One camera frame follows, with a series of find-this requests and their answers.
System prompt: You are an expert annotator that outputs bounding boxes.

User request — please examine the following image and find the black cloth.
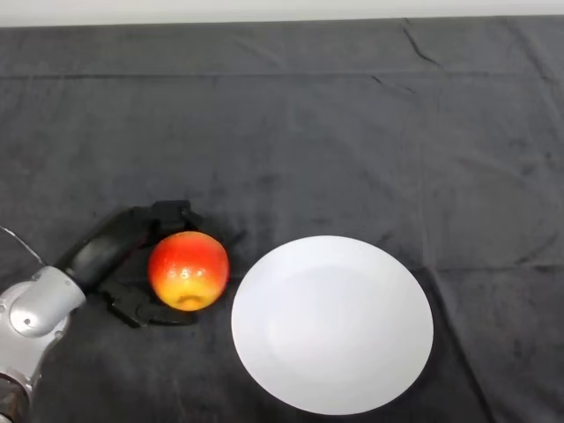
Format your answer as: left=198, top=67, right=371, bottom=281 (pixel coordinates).
left=0, top=16, right=564, bottom=423

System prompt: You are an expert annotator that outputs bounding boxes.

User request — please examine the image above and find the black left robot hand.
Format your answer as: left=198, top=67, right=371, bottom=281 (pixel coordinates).
left=53, top=199, right=205, bottom=330

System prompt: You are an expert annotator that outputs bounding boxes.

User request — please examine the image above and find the white round plate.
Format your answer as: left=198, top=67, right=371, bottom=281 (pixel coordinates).
left=230, top=234, right=435, bottom=416

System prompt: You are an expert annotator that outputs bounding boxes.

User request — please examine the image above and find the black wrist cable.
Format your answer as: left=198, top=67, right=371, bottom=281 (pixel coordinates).
left=0, top=226, right=48, bottom=268

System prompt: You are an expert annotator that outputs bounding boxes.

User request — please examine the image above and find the red and yellow apple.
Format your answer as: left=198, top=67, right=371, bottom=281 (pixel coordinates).
left=147, top=230, right=231, bottom=313

